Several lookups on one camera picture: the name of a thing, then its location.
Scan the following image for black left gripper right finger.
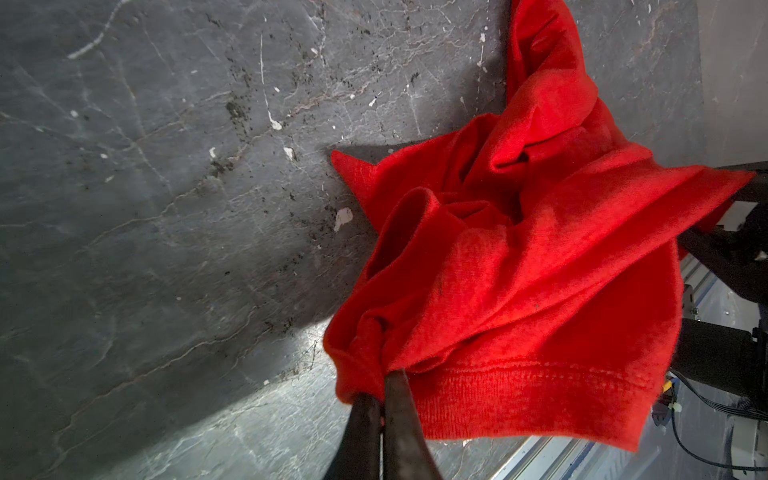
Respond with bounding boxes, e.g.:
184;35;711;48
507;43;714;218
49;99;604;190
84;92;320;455
383;370;442;480

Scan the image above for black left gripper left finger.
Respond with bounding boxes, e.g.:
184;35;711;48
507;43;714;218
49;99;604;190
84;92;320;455
323;394;382;480

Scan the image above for red cloth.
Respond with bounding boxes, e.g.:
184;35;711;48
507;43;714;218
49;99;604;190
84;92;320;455
324;1;751;450

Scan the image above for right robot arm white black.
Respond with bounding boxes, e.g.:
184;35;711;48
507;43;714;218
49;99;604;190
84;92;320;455
670;162;767;421

